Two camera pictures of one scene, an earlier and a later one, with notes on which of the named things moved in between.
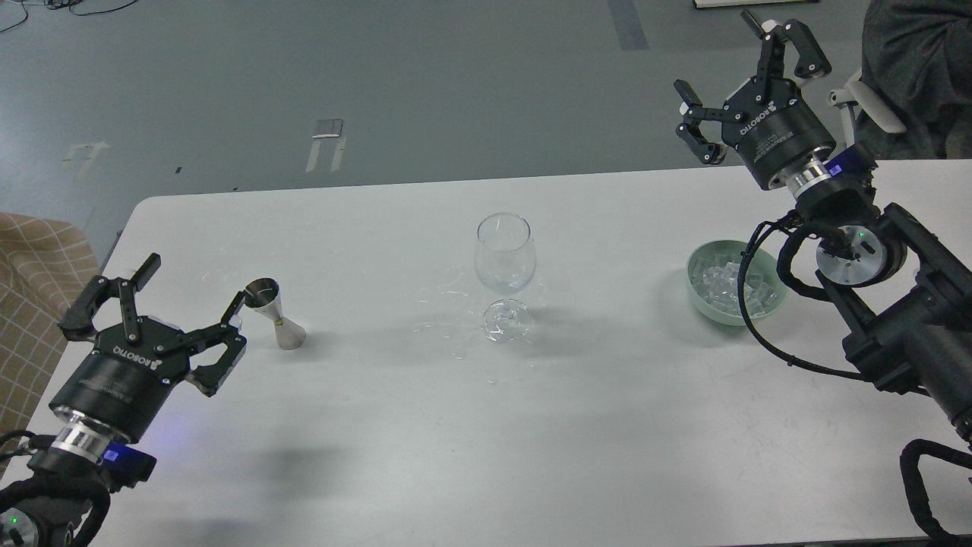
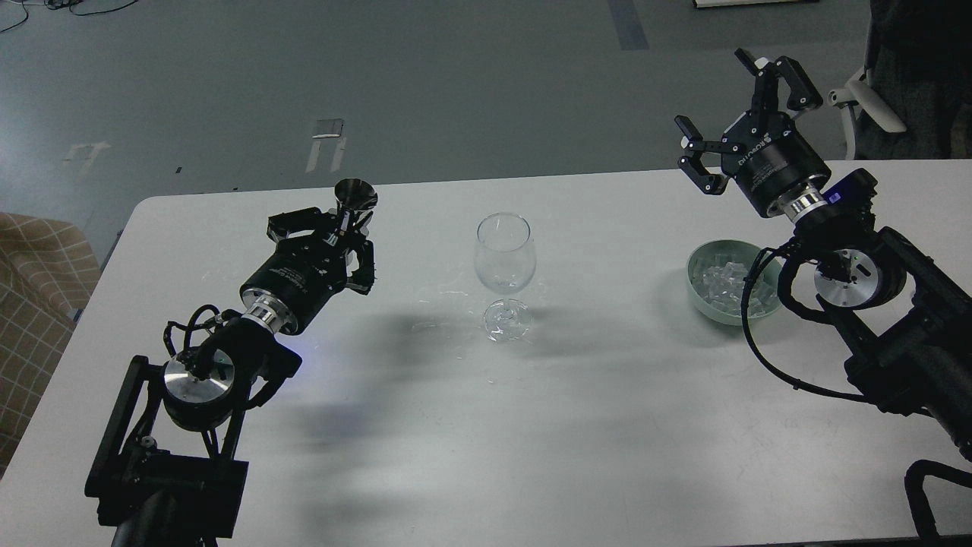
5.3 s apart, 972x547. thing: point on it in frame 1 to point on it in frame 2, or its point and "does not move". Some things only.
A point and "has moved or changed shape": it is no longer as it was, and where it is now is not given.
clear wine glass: x=506 y=256 does not move
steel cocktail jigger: x=263 y=295 has moved or changed shape
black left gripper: x=121 y=381 to x=303 y=272
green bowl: x=712 y=276 does not move
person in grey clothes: x=916 y=61 does not move
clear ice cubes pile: x=717 y=280 does not move
